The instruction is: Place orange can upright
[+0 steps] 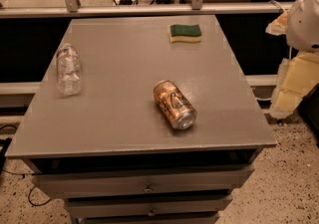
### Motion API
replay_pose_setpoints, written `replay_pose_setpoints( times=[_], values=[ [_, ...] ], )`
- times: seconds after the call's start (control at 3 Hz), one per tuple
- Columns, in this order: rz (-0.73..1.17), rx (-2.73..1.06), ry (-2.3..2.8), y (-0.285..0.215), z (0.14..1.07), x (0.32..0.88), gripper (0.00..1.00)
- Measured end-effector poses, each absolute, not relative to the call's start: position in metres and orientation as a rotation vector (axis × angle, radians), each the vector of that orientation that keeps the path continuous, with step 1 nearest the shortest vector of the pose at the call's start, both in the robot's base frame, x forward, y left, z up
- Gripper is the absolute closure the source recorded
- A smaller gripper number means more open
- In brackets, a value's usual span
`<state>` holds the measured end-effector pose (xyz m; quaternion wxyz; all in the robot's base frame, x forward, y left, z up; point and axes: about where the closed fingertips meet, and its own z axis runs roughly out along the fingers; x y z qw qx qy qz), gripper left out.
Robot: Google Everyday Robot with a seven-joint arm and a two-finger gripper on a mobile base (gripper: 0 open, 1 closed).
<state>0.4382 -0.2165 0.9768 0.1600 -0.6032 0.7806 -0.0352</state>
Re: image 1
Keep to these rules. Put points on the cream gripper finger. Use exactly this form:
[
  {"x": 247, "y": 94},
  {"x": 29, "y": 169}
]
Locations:
[
  {"x": 296, "y": 79},
  {"x": 278, "y": 26}
]

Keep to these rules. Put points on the orange soda can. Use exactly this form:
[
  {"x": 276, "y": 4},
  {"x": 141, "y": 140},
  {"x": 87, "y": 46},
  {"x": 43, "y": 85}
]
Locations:
[{"x": 176, "y": 107}]

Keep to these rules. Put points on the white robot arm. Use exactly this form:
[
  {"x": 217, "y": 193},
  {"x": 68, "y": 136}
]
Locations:
[{"x": 302, "y": 29}]

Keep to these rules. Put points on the green and yellow sponge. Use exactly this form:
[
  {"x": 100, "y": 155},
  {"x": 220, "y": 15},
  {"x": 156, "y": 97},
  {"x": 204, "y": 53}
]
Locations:
[{"x": 184, "y": 33}]

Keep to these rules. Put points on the grey drawer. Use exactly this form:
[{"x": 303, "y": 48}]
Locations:
[
  {"x": 149, "y": 207},
  {"x": 143, "y": 181}
]

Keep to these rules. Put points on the grey drawer cabinet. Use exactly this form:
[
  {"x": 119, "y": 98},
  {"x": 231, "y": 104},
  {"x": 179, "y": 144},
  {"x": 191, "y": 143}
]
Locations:
[{"x": 115, "y": 124}]

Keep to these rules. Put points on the clear plastic water bottle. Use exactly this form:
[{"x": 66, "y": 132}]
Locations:
[{"x": 69, "y": 70}]

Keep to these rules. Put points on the top grey drawer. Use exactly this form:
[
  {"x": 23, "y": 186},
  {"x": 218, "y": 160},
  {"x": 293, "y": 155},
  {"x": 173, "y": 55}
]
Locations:
[{"x": 143, "y": 181}]

